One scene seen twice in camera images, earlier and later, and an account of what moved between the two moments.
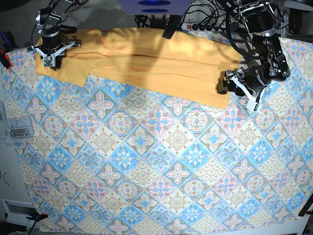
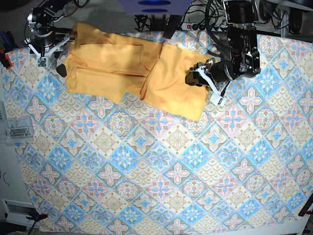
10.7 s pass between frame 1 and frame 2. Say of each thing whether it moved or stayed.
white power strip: stayed
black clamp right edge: stayed
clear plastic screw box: stayed
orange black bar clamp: stayed
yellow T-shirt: moved
